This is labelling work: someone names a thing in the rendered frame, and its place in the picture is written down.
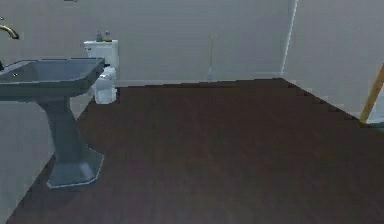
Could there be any brass faucet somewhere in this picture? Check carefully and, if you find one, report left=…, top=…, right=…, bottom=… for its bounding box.
left=0, top=24, right=20, bottom=41

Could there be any grey pedestal sink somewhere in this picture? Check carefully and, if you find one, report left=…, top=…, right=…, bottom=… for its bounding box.
left=0, top=57, right=106, bottom=190

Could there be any white toilet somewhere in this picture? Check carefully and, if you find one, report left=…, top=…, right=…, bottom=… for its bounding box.
left=83, top=39, right=120, bottom=105

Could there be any wooden door frame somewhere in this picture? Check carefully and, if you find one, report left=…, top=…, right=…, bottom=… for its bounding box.
left=359, top=63, right=384, bottom=124

